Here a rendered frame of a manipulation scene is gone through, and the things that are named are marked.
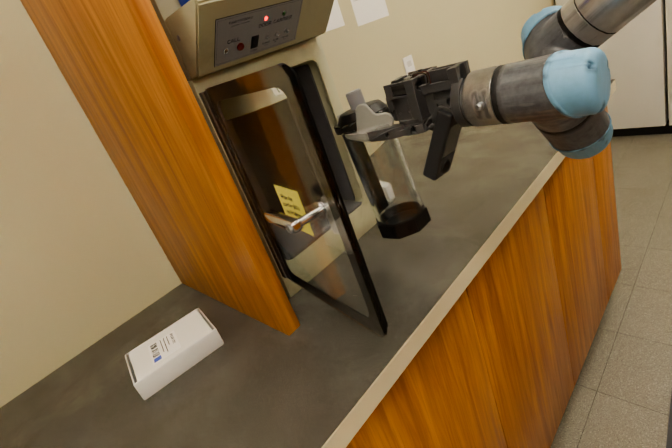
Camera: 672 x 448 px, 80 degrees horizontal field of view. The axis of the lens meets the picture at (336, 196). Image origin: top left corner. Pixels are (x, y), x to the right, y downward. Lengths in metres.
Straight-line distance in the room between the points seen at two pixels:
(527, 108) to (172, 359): 0.70
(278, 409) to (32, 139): 0.79
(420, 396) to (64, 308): 0.82
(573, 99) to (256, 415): 0.59
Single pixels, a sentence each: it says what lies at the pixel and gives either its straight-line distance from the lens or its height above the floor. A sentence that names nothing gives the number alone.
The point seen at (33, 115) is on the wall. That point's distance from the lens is 1.11.
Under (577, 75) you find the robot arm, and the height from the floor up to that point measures 1.28.
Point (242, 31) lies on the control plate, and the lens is 0.74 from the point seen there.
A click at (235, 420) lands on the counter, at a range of 0.70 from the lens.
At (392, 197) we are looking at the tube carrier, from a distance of 0.70.
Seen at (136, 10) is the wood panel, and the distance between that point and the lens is 0.65.
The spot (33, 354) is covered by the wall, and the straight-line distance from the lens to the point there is 1.18.
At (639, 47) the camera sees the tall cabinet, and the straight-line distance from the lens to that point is 3.57.
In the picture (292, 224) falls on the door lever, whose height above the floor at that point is 1.21.
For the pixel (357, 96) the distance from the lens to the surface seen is 0.70.
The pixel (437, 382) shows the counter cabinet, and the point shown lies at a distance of 0.85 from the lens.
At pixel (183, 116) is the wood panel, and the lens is 0.63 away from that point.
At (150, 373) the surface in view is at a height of 0.98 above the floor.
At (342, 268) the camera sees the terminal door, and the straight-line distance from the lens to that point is 0.58.
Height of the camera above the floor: 1.40
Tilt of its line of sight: 21 degrees down
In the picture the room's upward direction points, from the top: 20 degrees counter-clockwise
